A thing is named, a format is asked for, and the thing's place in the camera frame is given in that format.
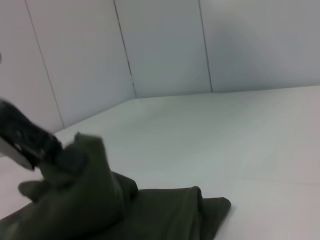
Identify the dark green shirt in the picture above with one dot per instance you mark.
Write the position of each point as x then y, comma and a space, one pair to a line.
100, 200

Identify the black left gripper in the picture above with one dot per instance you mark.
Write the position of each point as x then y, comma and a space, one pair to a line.
22, 135

